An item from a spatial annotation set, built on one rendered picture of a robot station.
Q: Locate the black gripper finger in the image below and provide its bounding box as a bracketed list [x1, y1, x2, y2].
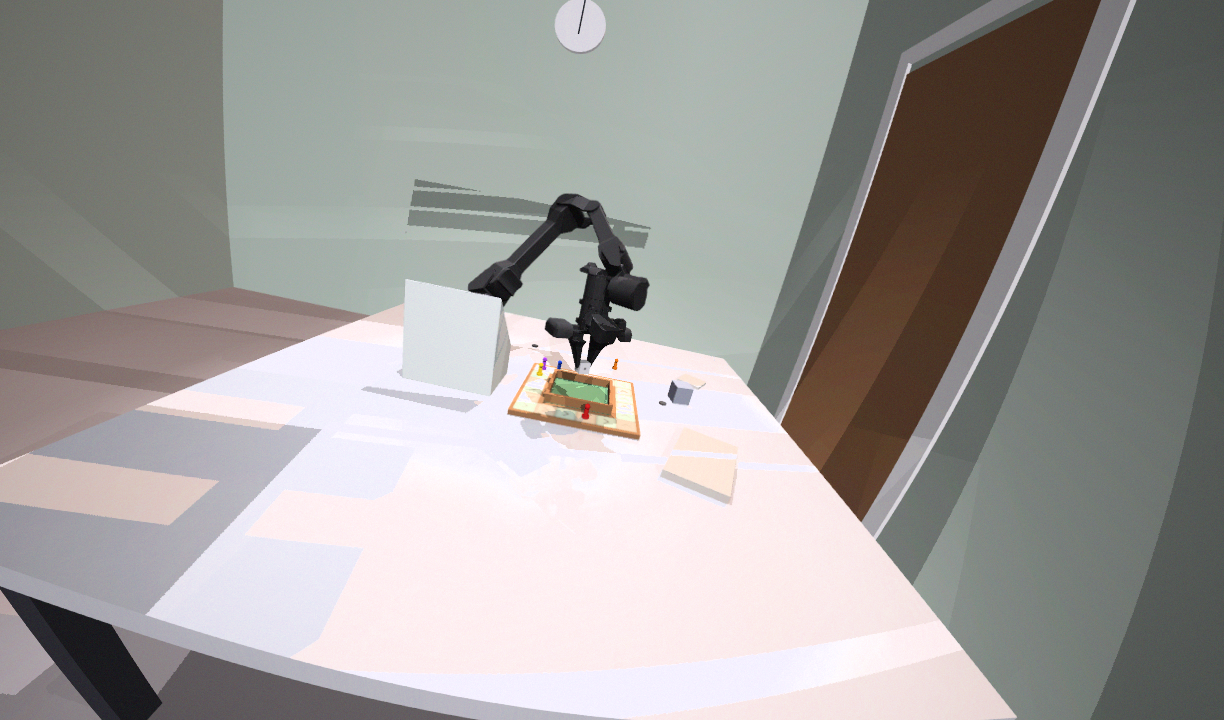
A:
[588, 334, 613, 366]
[568, 338, 586, 369]

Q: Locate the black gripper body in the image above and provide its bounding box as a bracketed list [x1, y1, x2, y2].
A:
[543, 295, 632, 342]

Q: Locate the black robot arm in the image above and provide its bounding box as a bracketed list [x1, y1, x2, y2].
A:
[468, 193, 650, 344]

